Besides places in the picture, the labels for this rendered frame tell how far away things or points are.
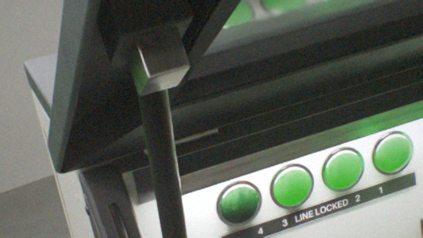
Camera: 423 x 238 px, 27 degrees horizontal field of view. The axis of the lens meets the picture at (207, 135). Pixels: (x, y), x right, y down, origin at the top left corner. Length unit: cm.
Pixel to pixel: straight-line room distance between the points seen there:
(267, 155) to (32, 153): 383
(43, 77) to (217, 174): 28
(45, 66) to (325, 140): 38
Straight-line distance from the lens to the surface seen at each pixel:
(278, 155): 87
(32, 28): 451
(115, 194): 85
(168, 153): 55
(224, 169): 85
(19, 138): 462
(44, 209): 435
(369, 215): 98
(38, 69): 108
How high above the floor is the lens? 179
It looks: 22 degrees down
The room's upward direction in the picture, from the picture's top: 11 degrees counter-clockwise
